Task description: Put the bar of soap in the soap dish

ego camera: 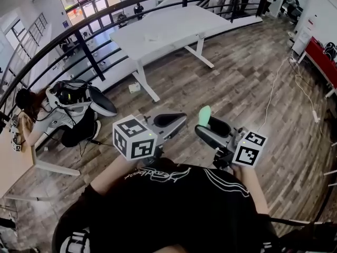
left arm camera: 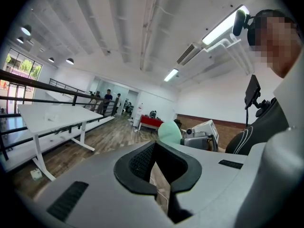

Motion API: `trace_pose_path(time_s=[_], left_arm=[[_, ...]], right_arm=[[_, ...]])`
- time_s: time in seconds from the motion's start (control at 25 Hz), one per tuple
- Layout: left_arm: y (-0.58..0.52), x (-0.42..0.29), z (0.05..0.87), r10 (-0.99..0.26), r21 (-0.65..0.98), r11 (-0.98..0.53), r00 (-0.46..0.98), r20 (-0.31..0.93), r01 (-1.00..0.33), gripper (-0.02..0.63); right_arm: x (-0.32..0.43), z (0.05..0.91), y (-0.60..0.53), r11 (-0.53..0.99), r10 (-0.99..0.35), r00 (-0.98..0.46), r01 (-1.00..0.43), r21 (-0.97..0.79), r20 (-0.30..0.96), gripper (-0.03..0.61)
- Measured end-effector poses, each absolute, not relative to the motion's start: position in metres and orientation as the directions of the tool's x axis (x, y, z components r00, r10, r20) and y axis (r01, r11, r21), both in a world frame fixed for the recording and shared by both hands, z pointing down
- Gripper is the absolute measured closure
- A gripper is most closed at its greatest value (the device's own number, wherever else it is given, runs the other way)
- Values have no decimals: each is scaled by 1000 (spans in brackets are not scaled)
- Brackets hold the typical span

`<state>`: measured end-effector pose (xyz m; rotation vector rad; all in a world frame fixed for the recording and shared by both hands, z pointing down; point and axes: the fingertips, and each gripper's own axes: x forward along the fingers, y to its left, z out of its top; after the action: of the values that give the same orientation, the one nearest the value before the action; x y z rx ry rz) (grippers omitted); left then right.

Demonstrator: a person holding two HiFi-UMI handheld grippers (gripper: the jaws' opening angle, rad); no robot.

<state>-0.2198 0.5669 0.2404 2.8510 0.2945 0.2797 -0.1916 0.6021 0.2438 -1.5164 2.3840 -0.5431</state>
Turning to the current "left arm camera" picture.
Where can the red cabinet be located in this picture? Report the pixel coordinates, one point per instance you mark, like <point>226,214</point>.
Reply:
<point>150,122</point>

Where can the person's black shirt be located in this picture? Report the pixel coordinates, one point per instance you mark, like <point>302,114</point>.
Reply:
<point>261,132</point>

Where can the long ceiling light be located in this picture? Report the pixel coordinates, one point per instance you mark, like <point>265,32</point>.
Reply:
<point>171,75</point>
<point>221,30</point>

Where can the small white box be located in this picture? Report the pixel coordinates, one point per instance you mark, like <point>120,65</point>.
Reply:
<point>36,174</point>

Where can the dark pendant lamp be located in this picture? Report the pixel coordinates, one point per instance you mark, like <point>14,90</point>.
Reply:
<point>26,30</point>
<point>69,61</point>
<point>20,40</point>
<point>51,60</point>

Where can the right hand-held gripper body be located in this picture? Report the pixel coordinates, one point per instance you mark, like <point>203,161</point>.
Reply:
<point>202,141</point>

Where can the person's head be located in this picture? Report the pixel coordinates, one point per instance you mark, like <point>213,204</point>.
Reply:
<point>278,46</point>

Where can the black chest-mounted device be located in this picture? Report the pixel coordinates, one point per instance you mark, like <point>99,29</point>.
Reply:
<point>252,91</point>

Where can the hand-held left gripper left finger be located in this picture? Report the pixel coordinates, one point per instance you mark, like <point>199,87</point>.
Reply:
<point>95,198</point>

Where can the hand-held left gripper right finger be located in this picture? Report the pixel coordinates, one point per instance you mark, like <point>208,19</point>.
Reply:
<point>213,186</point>

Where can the white ceiling air conditioner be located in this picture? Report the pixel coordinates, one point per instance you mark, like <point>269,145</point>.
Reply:
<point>188,54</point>

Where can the glass entrance door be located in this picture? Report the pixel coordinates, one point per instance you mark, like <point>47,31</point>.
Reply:
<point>20,92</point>

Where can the black metal railing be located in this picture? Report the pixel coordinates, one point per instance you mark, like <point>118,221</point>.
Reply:
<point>35,83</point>

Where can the white table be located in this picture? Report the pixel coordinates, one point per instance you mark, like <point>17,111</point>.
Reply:
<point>59,113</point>

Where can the large glass window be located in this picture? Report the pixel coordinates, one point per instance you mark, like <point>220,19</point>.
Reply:
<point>26,65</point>

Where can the green round object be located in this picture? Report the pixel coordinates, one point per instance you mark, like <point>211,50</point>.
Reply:
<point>168,132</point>

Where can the black head-mounted camera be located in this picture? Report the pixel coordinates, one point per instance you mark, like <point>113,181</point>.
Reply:
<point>238,22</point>

